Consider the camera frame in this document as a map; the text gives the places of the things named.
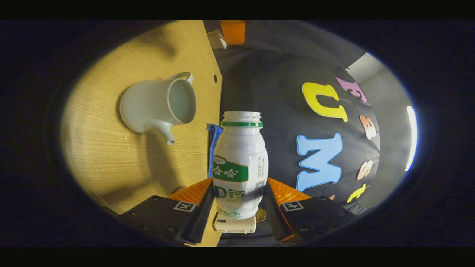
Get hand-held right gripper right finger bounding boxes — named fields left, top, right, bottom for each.
left=263, top=177, right=358, bottom=245

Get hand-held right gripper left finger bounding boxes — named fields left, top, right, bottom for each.
left=118, top=178, right=216, bottom=246

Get white teacup lid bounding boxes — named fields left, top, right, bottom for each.
left=207, top=30, right=227, bottom=49

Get white green-label water bottle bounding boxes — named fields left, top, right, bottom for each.
left=212, top=111, right=269, bottom=220

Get white ceramic teacup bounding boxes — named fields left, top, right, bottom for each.
left=119, top=72, right=197, bottom=145

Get white toaster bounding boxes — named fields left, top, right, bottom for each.
left=213, top=213, right=257, bottom=234

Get blue towel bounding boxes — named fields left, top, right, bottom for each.
left=206, top=123, right=224, bottom=178

